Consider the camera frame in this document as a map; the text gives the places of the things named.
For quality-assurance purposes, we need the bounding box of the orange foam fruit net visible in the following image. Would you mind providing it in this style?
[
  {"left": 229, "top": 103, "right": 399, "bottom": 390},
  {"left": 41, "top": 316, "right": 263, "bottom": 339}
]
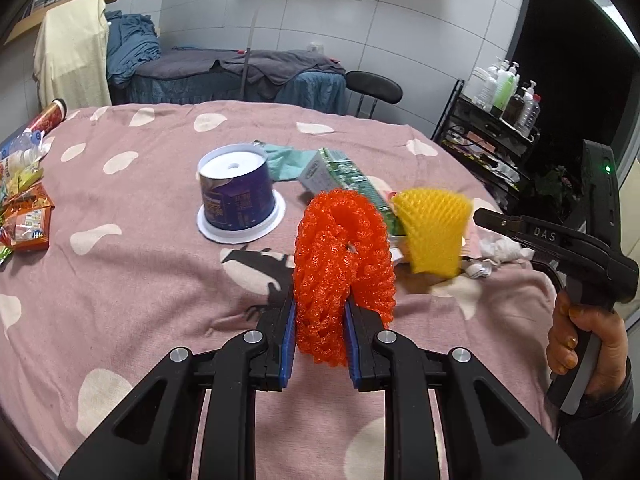
[{"left": 293, "top": 188, "right": 396, "bottom": 367}]

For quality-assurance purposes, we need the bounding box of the teal face mask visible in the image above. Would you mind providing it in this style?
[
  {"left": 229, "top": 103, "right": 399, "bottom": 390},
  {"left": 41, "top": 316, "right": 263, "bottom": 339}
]
[{"left": 253, "top": 140, "right": 316, "bottom": 182}]

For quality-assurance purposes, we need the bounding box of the blue cd spindle case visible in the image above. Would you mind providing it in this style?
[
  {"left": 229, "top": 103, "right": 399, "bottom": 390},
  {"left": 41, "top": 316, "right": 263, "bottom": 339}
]
[{"left": 196, "top": 143, "right": 286, "bottom": 245}]

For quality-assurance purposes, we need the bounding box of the yellow foam fruit net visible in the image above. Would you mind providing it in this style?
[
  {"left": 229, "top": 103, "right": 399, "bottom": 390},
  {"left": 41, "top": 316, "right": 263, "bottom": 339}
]
[{"left": 392, "top": 188, "right": 472, "bottom": 280}]

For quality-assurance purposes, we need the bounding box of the red chips tube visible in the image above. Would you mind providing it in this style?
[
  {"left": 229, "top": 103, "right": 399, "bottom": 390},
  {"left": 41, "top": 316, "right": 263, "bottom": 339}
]
[{"left": 27, "top": 99, "right": 67, "bottom": 136}]

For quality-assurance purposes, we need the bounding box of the dark brown bottle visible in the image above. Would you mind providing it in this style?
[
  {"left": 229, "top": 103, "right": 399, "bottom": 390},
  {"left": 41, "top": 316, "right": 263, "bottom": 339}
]
[{"left": 501, "top": 87, "right": 525, "bottom": 127}]

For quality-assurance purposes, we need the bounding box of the black round stool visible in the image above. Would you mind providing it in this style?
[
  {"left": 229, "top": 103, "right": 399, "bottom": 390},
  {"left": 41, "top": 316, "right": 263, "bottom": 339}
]
[{"left": 346, "top": 70, "right": 404, "bottom": 119}]

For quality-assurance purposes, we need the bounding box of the blue crumpled blanket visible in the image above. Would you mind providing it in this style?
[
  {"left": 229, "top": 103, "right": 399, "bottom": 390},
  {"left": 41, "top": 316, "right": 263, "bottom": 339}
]
[{"left": 105, "top": 11, "right": 162, "bottom": 88}]

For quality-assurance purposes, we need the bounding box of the white bottle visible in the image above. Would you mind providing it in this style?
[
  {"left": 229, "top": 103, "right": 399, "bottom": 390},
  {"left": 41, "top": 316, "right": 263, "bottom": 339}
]
[{"left": 472, "top": 62, "right": 500, "bottom": 112}]

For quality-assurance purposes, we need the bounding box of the black metal shelf cart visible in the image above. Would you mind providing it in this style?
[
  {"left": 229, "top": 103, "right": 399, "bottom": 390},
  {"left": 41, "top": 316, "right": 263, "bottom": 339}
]
[{"left": 432, "top": 79, "right": 539, "bottom": 214}]

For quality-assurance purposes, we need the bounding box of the pink spotted bed quilt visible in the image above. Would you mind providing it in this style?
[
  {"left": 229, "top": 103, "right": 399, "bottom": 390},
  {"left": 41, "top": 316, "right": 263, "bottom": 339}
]
[{"left": 1, "top": 101, "right": 555, "bottom": 479}]

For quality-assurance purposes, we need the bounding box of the green bottle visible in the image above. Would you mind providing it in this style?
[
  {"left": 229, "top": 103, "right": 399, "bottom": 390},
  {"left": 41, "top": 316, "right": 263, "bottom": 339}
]
[{"left": 490, "top": 60, "right": 520, "bottom": 117}]

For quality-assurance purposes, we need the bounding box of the clear pump bottle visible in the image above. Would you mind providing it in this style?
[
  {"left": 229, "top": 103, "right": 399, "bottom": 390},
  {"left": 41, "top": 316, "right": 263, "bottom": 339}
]
[{"left": 514, "top": 80, "right": 541, "bottom": 138}]

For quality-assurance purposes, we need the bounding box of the white plastic bag of snacks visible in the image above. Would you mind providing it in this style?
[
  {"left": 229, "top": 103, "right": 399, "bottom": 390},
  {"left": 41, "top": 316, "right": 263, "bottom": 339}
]
[{"left": 1, "top": 128, "right": 51, "bottom": 196}]

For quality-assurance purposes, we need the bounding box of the person's right hand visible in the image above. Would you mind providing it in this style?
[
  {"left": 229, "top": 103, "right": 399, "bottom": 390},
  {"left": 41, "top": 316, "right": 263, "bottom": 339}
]
[{"left": 546, "top": 290, "right": 628, "bottom": 400}]

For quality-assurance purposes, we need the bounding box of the white crumpled tissue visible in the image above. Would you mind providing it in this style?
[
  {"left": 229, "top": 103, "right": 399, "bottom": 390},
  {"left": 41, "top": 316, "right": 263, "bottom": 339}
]
[{"left": 480, "top": 236, "right": 535, "bottom": 266}]

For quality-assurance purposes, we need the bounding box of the green white carton box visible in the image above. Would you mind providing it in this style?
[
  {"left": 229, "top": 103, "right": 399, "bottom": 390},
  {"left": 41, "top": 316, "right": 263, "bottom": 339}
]
[{"left": 297, "top": 148, "right": 405, "bottom": 236}]

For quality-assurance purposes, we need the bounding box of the orange snack packet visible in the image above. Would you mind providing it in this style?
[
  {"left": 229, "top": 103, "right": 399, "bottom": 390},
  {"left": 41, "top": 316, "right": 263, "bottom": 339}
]
[{"left": 1, "top": 182, "right": 55, "bottom": 252}]

